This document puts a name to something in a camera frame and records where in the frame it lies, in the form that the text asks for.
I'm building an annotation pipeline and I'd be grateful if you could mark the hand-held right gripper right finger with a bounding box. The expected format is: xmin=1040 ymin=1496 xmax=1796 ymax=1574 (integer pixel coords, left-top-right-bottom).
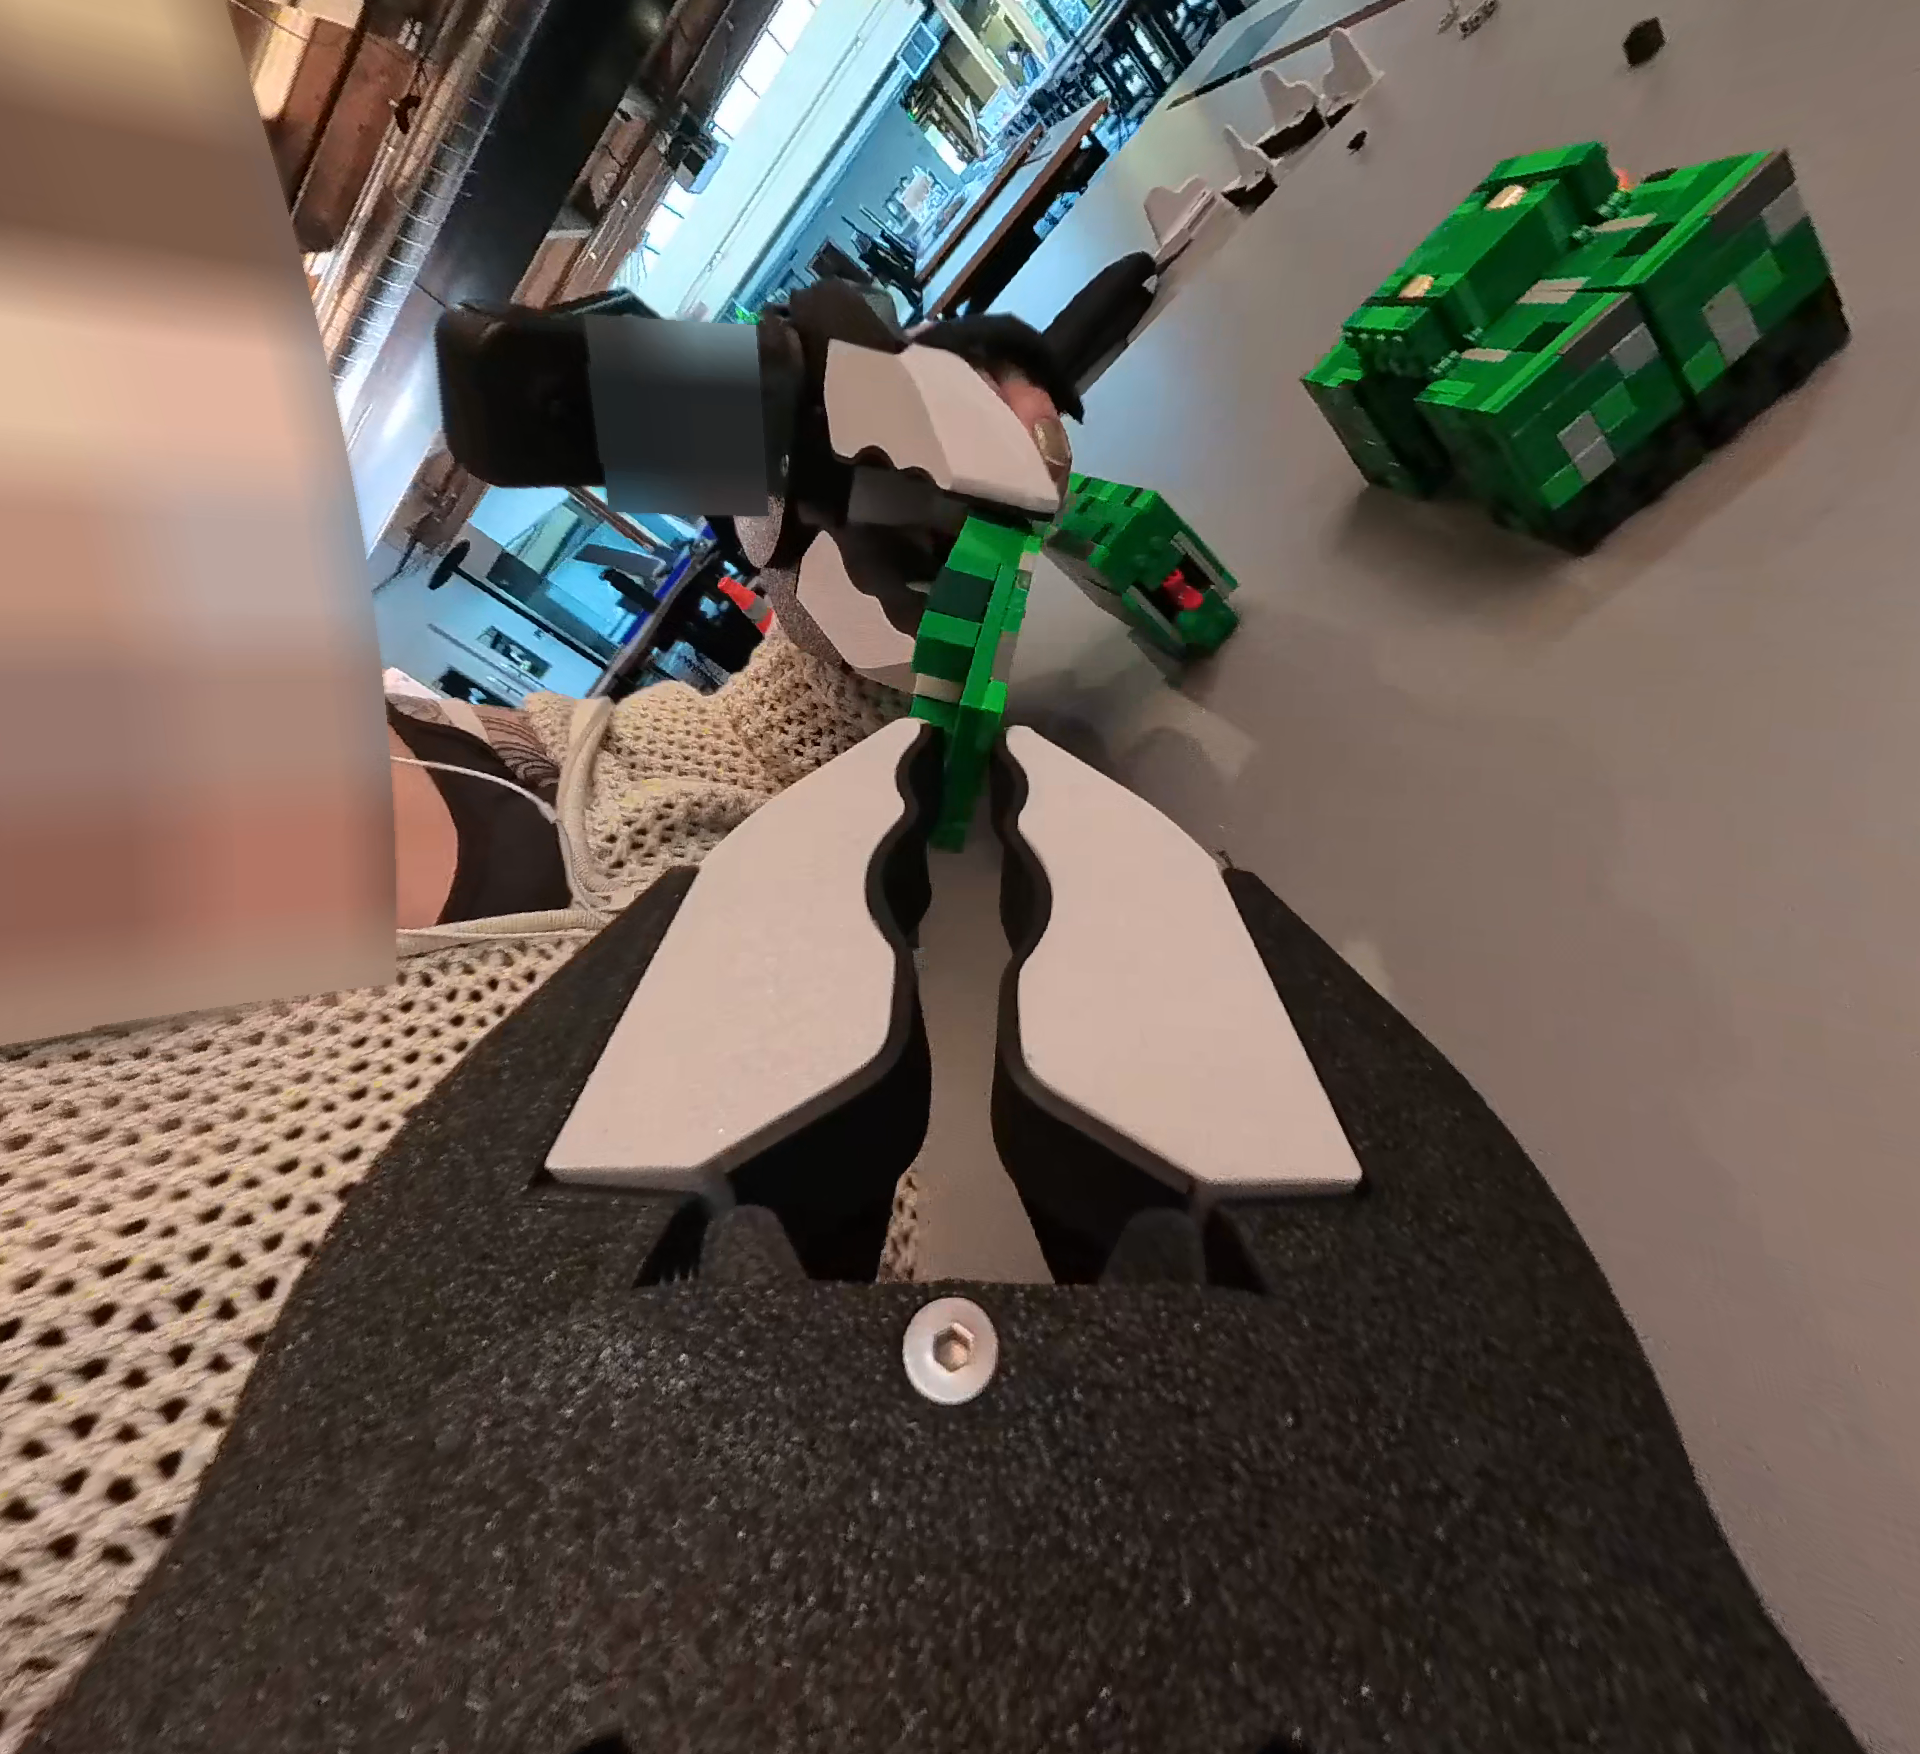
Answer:
xmin=986 ymin=723 xmax=1367 ymax=1286

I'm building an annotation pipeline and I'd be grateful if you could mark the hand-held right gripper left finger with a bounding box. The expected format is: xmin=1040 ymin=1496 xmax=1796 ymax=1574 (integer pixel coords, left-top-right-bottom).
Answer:
xmin=543 ymin=716 xmax=942 ymax=1270

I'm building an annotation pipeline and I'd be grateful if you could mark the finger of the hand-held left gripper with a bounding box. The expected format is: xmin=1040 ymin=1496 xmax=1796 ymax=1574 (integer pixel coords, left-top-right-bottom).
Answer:
xmin=793 ymin=511 xmax=962 ymax=680
xmin=817 ymin=341 xmax=1071 ymax=527

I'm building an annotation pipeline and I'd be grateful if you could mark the hollow green lego head block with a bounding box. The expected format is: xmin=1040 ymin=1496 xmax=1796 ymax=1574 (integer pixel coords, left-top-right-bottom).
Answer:
xmin=904 ymin=508 xmax=1052 ymax=857

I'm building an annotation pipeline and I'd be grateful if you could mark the green lego legs assembly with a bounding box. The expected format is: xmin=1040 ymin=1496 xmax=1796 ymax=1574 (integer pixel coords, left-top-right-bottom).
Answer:
xmin=1303 ymin=141 xmax=1852 ymax=557

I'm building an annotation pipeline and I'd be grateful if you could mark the black zip pouch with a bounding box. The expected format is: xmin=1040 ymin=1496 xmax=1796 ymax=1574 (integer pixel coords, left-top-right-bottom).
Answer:
xmin=1043 ymin=250 xmax=1160 ymax=383

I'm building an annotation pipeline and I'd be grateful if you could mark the black undershirt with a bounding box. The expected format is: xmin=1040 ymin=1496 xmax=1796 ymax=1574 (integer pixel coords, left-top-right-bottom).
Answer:
xmin=387 ymin=703 xmax=579 ymax=923

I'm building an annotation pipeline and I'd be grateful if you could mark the row of office desks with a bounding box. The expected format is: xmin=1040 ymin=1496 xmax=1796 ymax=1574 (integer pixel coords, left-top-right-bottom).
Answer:
xmin=838 ymin=0 xmax=1441 ymax=286

